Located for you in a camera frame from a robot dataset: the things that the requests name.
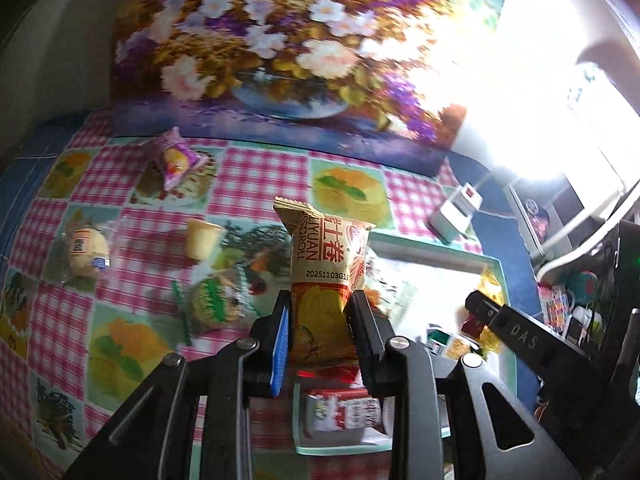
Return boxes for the red white milk biscuit packet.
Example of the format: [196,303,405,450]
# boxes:
[303,388,382,434]

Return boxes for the purple snack packet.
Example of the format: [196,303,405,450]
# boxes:
[143,127,207,191]

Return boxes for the white power adapter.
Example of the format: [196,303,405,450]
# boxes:
[428,183,483,243]

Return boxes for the yellow clear snack bag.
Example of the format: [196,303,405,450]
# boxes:
[477,266,506,307]

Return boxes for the round bread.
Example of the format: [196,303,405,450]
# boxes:
[61,220,118,283]

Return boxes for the red foil snack bag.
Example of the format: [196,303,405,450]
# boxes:
[296,365,361,385]

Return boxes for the green biscuit packet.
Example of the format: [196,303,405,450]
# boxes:
[171,266,260,347]

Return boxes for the white beige snack packet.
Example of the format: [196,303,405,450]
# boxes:
[363,252,416,328]

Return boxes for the green white cracker packet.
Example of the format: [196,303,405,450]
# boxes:
[426,328,474,361]

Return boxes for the yellow egg roll packet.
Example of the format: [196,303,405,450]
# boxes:
[273,197,374,368]

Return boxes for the flower vase painting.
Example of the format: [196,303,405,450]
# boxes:
[112,0,504,176]

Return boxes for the pudding jelly cup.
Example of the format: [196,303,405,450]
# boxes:
[186,218,224,261]

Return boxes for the pink checkered fruit tablecloth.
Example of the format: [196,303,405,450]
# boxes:
[1,110,483,479]

